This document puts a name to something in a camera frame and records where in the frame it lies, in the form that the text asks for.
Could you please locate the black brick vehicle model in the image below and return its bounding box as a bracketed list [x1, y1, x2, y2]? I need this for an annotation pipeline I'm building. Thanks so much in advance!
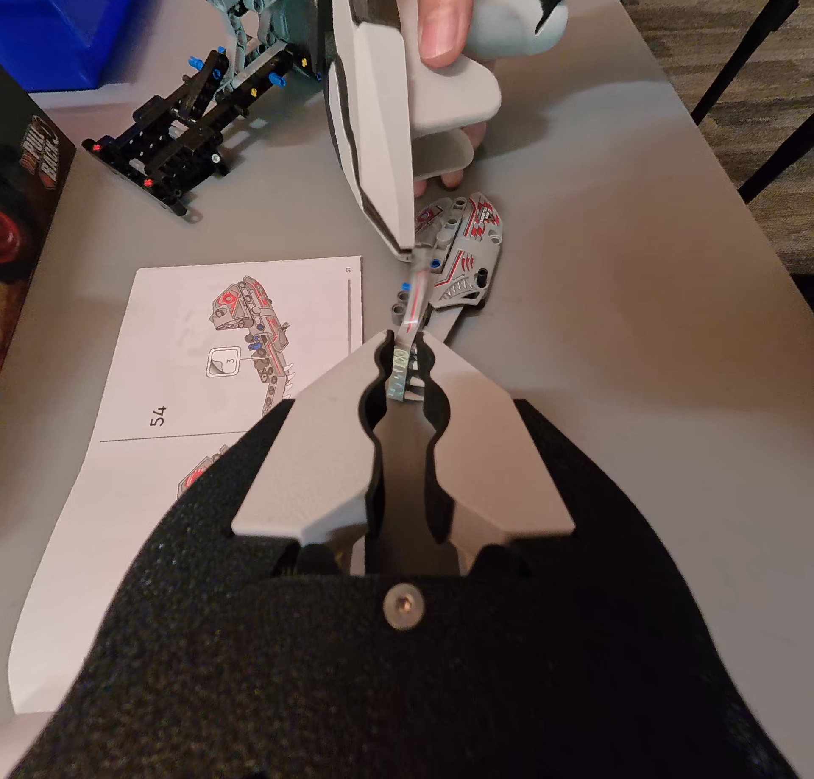
[83, 0, 332, 224]

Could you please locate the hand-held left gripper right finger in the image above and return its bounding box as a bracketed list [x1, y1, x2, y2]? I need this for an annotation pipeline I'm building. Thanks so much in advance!
[415, 332, 577, 575]

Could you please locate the person's right hand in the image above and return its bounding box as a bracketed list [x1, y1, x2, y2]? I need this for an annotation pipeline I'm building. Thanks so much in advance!
[391, 0, 491, 198]

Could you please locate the white instruction booklet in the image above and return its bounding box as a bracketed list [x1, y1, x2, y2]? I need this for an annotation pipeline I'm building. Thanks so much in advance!
[9, 255, 364, 714]

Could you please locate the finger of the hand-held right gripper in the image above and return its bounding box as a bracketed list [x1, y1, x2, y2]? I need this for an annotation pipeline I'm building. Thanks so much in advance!
[329, 0, 505, 253]
[323, 59, 477, 265]

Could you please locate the blue plastic bin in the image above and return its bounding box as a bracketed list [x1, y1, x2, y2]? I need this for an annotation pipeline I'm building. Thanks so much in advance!
[0, 0, 138, 94]

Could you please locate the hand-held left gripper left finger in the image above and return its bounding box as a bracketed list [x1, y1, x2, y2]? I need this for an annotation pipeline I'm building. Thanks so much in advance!
[231, 329, 396, 578]

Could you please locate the dark printed toy box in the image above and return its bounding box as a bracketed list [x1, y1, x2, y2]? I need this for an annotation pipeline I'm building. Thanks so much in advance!
[0, 67, 78, 373]

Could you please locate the clear red striped sticker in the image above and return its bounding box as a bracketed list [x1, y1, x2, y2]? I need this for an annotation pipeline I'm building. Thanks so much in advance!
[388, 252, 430, 403]

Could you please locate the grey brick panel assembly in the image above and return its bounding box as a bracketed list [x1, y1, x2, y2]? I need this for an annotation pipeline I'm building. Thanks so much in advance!
[388, 193, 507, 405]

